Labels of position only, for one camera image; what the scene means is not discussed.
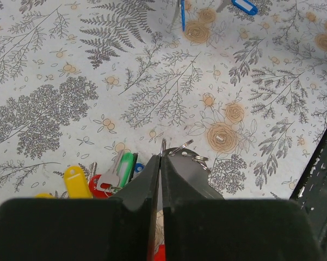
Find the green key tag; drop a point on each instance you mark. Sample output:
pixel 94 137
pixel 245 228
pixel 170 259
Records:
pixel 126 168

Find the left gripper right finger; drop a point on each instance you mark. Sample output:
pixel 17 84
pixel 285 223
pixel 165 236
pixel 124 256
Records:
pixel 200 228

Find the yellow key tag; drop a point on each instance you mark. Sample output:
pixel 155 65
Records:
pixel 76 183

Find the blue key tag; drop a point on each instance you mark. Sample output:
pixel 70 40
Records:
pixel 179 13
pixel 242 5

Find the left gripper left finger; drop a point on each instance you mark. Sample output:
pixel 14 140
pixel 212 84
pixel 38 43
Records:
pixel 121 227

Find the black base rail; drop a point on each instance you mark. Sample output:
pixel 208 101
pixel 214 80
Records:
pixel 311 191

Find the silver key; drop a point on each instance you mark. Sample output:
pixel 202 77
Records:
pixel 110 177

